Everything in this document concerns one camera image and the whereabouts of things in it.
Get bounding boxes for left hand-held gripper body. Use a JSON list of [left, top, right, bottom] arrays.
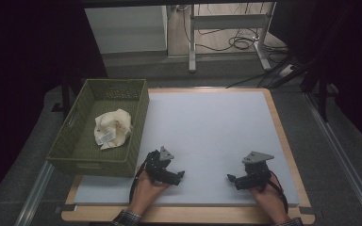
[[144, 145, 175, 185]]

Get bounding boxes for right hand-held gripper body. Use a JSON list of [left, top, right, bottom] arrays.
[[241, 151, 275, 191]]

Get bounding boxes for cream patterned cloth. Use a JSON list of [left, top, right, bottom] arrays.
[[93, 108, 134, 151]]

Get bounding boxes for green woven basket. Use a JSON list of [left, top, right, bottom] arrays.
[[45, 78, 150, 179]]

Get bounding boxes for person's left hand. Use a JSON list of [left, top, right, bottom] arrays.
[[128, 170, 171, 216]]

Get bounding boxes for person's right hand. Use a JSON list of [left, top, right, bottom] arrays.
[[250, 173, 292, 224]]

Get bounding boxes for pale grey table mat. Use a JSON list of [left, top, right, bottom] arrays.
[[73, 90, 301, 207]]

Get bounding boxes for black tape piece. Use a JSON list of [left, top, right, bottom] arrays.
[[54, 203, 78, 215], [298, 205, 316, 217]]

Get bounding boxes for black metal stand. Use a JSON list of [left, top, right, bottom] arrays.
[[300, 56, 338, 123], [51, 70, 78, 121]]

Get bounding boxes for white power strip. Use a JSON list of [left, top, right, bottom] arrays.
[[277, 63, 297, 78]]

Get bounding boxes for white cabinet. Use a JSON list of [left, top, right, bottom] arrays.
[[84, 5, 170, 56]]

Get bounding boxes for dark curtain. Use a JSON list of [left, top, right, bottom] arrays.
[[0, 0, 108, 211], [268, 0, 362, 154]]

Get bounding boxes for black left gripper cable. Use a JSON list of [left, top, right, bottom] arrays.
[[128, 160, 149, 204]]

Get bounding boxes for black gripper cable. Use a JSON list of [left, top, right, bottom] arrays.
[[267, 169, 289, 215], [128, 160, 149, 204]]

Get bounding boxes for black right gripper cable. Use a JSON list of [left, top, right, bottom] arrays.
[[267, 169, 289, 215]]

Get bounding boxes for aluminium floor rail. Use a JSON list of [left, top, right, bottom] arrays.
[[13, 160, 55, 226], [304, 92, 362, 226]]

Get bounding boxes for black floor cables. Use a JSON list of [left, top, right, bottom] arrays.
[[182, 3, 291, 89]]

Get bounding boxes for white metal desk frame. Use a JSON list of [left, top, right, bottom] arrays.
[[188, 2, 277, 73]]

